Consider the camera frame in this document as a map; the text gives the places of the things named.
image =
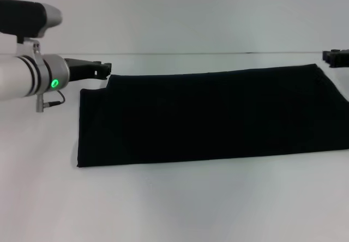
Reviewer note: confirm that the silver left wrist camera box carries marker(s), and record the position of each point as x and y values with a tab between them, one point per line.
27	18

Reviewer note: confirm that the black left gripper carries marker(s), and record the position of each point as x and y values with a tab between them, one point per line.
80	69

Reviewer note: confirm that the black shirt with FREE print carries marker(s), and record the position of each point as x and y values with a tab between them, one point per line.
218	116

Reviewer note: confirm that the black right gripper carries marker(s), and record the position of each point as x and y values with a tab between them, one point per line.
344	59

